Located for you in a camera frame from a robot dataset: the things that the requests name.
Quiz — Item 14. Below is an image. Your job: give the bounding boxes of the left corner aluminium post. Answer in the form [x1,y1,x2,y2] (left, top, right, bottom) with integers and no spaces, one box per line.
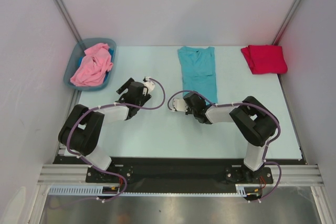
[53,0,82,42]

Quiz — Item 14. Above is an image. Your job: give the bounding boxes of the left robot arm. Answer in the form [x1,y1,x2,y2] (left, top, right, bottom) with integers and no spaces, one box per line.
[58,78,155,182]

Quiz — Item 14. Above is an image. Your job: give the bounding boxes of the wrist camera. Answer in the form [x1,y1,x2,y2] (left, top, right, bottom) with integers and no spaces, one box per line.
[173,98,189,113]
[143,77,155,95]

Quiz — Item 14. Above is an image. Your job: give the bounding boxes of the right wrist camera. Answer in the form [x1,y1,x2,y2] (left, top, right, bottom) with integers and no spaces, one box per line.
[173,98,189,113]

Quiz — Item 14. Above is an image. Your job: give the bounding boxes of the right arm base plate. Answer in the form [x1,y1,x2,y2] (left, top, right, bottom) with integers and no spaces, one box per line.
[224,165,274,184]

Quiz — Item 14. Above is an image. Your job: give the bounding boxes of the left slotted cable duct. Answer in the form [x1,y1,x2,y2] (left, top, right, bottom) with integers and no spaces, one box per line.
[49,185,120,196]

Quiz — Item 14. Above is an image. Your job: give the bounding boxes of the folded red t shirt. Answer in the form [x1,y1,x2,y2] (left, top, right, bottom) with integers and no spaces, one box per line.
[241,45,288,74]

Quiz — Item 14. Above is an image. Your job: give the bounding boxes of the blue plastic basket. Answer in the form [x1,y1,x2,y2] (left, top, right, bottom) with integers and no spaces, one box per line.
[64,37,117,92]

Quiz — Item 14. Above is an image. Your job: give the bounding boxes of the pink t shirt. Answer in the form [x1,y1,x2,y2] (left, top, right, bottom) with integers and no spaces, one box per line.
[70,43,113,87]

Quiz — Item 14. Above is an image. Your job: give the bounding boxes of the aluminium front rail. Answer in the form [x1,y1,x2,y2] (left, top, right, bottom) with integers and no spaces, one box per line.
[37,164,324,187]

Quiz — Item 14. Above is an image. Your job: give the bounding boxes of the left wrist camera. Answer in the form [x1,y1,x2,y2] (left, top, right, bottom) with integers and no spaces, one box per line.
[143,77,155,95]

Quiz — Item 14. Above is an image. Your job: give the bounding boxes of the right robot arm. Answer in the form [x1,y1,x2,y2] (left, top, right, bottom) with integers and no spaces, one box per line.
[183,92,281,183]

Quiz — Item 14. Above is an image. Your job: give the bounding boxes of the turquoise t shirt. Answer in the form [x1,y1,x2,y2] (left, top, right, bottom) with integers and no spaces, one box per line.
[177,46,218,103]

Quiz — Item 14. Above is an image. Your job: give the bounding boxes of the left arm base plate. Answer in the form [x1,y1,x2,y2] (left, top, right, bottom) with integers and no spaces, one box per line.
[85,160,134,184]

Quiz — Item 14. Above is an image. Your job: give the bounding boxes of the corner aluminium post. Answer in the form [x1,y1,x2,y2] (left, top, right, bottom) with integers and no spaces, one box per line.
[53,0,82,42]
[271,0,304,46]

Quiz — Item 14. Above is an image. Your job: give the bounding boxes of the right corner aluminium post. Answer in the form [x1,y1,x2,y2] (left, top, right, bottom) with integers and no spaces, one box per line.
[271,0,304,46]

